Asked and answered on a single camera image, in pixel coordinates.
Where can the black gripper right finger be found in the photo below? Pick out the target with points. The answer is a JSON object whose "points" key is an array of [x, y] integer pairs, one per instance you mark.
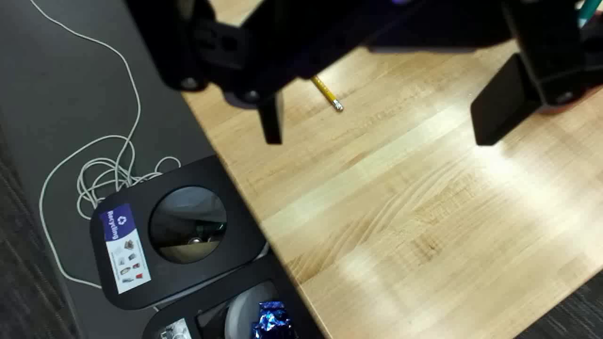
{"points": [[503, 104]]}

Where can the blue white recycling label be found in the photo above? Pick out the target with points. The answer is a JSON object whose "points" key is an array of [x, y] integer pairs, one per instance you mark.
{"points": [[126, 251]]}

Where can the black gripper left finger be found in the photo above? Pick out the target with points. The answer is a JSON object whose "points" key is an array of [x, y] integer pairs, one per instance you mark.
{"points": [[273, 119]]}

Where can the shiny blue wrapper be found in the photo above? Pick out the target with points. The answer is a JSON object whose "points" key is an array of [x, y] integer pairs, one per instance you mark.
{"points": [[273, 321]]}

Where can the yellow pencil with eraser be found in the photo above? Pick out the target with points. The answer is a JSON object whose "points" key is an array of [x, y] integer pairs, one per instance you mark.
{"points": [[327, 93]]}

